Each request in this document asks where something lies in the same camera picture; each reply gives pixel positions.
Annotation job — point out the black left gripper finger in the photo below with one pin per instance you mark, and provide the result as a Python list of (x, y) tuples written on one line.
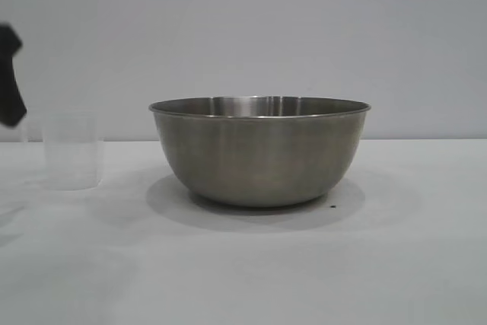
[(9, 93)]

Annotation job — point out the translucent plastic measuring cup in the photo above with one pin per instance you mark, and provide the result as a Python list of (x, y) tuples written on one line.
[(72, 157)]

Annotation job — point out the stainless steel mixing bowl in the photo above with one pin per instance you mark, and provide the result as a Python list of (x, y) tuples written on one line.
[(258, 157)]

